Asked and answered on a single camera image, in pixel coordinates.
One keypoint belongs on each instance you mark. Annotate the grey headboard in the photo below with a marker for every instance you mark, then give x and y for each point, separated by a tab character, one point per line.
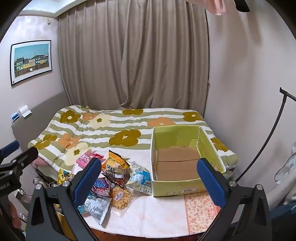
41	115

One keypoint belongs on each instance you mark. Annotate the black hanging object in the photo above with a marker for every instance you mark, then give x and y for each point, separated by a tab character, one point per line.
241	4

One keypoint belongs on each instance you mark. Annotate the beige curtain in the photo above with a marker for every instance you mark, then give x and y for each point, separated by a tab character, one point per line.
129	58

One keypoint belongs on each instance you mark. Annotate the yellow black snack packet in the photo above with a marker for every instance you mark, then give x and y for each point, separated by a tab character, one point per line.
66	177

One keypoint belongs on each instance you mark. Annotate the pink pillow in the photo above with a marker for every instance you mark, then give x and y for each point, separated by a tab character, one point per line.
40	163

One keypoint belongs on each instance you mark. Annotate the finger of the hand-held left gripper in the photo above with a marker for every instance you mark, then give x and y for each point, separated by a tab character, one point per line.
23	160
10	148

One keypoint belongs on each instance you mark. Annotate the red blue snack packet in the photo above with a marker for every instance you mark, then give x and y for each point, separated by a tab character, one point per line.
101	186

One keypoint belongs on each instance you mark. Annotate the pink hanging cloth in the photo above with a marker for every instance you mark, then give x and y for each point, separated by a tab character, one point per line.
217	5

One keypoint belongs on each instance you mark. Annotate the orange floral mat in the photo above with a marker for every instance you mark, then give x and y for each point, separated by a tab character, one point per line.
198	208

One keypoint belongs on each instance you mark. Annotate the clear waffle packet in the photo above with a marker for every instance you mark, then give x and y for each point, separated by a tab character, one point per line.
120	198

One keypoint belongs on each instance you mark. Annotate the white blue snack packet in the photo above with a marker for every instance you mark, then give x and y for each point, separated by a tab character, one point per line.
98	208

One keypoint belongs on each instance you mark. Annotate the pink snack packet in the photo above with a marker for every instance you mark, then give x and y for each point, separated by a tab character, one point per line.
85	158

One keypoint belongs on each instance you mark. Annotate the floral striped blanket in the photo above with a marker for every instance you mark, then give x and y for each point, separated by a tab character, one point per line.
129	125

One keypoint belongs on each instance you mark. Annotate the person's left hand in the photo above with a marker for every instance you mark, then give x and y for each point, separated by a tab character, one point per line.
13	213

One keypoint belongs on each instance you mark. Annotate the orange yellow snack packet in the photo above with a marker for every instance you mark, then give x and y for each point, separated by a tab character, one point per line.
116	163

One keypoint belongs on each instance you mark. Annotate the brown chocolate snack packet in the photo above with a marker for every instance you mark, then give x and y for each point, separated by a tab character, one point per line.
113	177

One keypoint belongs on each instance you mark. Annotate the blue denim trousers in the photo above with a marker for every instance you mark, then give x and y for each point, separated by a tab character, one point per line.
281	210

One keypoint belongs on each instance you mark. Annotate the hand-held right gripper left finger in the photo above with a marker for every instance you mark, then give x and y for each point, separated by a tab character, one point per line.
87	182

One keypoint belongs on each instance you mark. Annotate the green cardboard box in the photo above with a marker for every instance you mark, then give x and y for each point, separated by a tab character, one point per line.
175	166

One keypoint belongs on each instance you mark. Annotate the black metal stand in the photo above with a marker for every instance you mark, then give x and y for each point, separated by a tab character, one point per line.
286	93

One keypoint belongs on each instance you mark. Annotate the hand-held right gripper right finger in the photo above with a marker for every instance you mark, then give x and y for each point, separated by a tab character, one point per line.
211	183

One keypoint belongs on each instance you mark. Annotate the blue white small box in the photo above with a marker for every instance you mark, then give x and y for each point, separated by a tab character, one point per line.
15	116

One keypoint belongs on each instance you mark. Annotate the light blue snack packet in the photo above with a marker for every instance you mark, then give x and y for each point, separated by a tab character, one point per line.
138	179

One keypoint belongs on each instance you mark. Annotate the white garment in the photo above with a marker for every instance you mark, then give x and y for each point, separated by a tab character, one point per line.
286	169

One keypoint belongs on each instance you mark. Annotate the white paper roll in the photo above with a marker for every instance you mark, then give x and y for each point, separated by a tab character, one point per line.
24	110

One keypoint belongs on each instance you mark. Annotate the framed wall poster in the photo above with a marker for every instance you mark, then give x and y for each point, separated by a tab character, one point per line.
31	61

